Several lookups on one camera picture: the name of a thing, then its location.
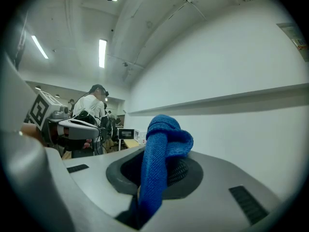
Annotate wall poster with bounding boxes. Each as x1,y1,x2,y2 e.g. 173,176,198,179
276,22,309,63

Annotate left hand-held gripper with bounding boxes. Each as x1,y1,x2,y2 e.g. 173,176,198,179
25,90,101,152

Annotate white box with dark screen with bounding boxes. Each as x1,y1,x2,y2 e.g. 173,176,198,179
117,128,140,141

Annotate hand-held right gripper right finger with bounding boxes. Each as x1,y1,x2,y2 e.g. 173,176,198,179
142,150,283,232

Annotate person's left forearm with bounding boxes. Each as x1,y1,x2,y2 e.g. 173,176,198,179
20,123,45,146

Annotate light wooden desk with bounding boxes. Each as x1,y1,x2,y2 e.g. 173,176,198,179
123,139,141,149

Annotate black office chair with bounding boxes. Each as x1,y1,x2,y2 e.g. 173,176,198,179
106,117,119,151

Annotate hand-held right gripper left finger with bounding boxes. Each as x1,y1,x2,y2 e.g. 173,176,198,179
62,145,145,218

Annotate blue cloth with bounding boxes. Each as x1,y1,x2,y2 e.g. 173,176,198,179
137,114,195,225

